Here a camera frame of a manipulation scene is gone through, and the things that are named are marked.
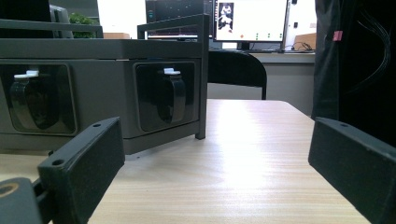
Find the monitor with white screen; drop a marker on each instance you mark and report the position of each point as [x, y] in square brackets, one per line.
[258, 18]

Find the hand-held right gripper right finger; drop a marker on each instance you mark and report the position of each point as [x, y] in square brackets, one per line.
[358, 168]

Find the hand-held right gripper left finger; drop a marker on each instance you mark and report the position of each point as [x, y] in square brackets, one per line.
[84, 165]

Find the red tag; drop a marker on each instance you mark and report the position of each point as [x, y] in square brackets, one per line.
[337, 35]

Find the green plant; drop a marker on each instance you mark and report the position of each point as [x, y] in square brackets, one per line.
[81, 21]

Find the black curtain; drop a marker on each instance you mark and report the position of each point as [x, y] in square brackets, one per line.
[358, 62]

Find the grey metal storage rack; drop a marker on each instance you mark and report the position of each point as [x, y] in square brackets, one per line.
[102, 49]

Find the grey office chair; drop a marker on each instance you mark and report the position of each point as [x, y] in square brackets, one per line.
[60, 21]

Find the cardboard box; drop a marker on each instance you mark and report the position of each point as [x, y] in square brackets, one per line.
[306, 39]
[115, 35]

